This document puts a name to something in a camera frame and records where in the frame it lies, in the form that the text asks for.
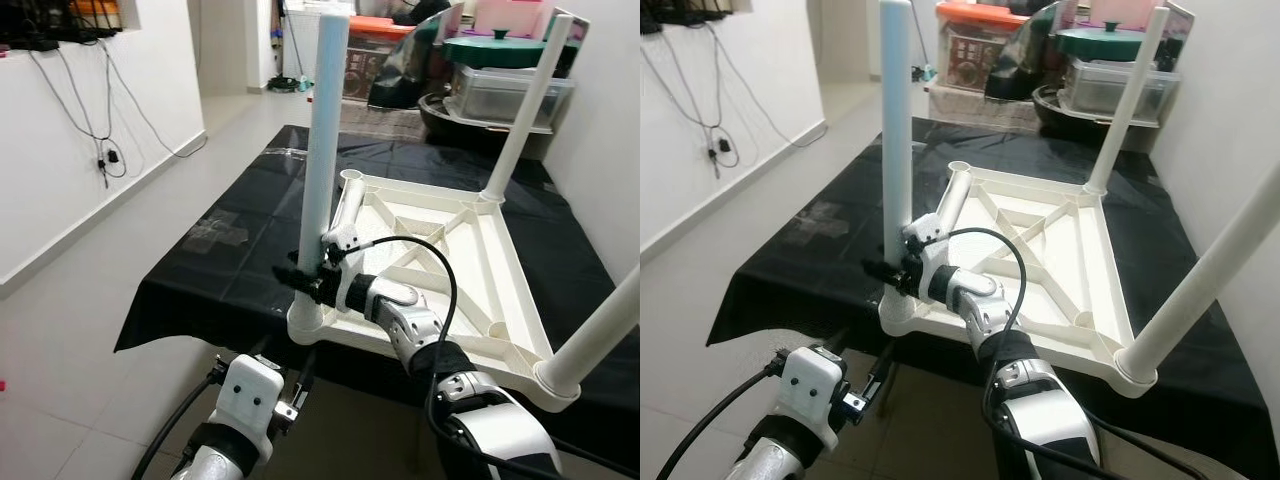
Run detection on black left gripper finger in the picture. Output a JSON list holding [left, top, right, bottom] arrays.
[[293, 352, 319, 403], [862, 345, 898, 396]]

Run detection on white appliance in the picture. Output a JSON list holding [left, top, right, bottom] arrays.
[[283, 0, 323, 83], [912, 0, 941, 73]]

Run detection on black round basin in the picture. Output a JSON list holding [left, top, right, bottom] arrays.
[[1032, 85, 1161, 151], [420, 92, 553, 158]]

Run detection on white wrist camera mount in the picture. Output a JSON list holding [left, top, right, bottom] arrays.
[[778, 345, 849, 451], [903, 213, 956, 311], [320, 225, 373, 313], [218, 355, 286, 441]]

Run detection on patterned bench cloth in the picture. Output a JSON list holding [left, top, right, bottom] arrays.
[[340, 98, 433, 143], [930, 90, 1041, 127]]

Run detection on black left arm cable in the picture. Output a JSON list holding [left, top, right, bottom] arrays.
[[130, 365, 226, 480], [655, 360, 786, 480]]

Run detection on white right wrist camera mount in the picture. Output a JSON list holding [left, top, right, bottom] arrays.
[[320, 225, 373, 313], [903, 213, 956, 311]]

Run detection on printed cardboard box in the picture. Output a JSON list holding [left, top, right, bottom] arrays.
[[545, 8, 591, 49], [1165, 0, 1197, 43]]

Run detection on crumpled clear tape patch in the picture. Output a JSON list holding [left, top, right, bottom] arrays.
[[190, 213, 253, 253], [790, 203, 853, 243]]

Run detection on black tablecloth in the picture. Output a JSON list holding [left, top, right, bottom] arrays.
[[705, 118, 1280, 480], [113, 125, 641, 476]]

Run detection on white plastic table top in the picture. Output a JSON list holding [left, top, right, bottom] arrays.
[[288, 168, 583, 413], [878, 160, 1161, 391]]

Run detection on orange lid storage box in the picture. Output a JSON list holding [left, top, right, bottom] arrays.
[[938, 0, 1031, 96], [345, 15, 419, 101]]

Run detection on pink cardboard box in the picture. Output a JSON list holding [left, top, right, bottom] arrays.
[[470, 0, 549, 33], [1085, 0, 1161, 29]]

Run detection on green round lid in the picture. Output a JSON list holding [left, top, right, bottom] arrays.
[[443, 28, 548, 69], [1055, 22, 1151, 61]]

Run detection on black wall cable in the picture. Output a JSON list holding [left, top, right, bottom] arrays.
[[662, 25, 743, 181], [715, 20, 827, 153], [100, 42, 209, 163], [28, 48, 129, 189]]

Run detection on clear plastic container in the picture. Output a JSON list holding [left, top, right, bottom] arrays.
[[1060, 58, 1181, 121], [455, 66, 577, 128]]

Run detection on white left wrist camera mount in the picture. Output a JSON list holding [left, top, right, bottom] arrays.
[[778, 345, 849, 451], [218, 355, 286, 441]]

